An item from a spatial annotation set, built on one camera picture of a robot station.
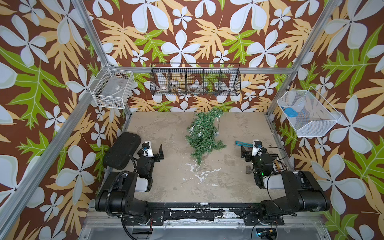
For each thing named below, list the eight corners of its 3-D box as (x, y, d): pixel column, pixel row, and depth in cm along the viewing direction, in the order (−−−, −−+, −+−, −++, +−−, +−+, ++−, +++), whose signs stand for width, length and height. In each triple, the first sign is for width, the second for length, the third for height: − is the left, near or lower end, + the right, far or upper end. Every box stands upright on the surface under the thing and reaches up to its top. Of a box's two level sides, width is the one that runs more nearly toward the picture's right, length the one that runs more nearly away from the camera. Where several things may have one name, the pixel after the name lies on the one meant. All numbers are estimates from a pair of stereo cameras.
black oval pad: (105, 170, 92) (100, 165, 87) (118, 138, 108) (114, 132, 102) (133, 170, 92) (129, 165, 87) (141, 138, 108) (139, 132, 102)
